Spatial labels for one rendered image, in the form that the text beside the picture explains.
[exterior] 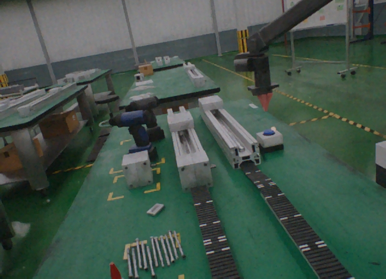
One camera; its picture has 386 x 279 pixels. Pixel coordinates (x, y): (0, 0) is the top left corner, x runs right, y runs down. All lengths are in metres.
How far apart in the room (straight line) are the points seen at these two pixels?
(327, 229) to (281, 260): 0.15
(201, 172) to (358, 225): 0.45
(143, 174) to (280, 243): 0.54
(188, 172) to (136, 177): 0.21
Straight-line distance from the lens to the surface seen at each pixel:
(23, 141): 3.21
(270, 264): 0.70
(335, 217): 0.83
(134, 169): 1.07
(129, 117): 1.25
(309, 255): 0.67
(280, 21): 1.07
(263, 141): 1.17
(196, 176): 0.97
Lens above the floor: 1.25
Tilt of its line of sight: 18 degrees down
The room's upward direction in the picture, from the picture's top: 10 degrees counter-clockwise
